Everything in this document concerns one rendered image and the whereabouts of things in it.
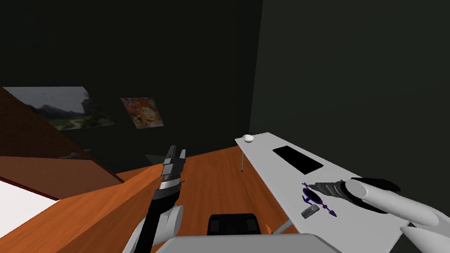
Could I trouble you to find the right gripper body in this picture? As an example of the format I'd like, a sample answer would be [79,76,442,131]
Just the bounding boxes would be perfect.
[308,177,350,209]

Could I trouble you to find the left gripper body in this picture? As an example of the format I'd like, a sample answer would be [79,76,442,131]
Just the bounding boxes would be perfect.
[159,157,189,184]

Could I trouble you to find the purple spiky object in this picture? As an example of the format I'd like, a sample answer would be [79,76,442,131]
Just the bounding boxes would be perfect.
[299,177,338,223]

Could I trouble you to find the small grey cylinder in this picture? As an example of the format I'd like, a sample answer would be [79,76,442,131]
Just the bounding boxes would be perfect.
[300,204,322,220]

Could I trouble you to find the black flat rectangle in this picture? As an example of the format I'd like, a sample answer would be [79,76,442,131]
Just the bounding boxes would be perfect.
[272,140,326,180]

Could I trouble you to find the orange portrait picture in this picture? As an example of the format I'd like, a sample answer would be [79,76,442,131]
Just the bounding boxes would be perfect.
[121,91,165,133]

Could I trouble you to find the grey table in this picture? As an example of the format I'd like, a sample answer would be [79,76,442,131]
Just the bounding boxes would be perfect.
[233,102,450,253]

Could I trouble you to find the landscape picture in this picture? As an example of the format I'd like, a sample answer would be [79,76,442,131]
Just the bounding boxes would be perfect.
[3,70,116,143]

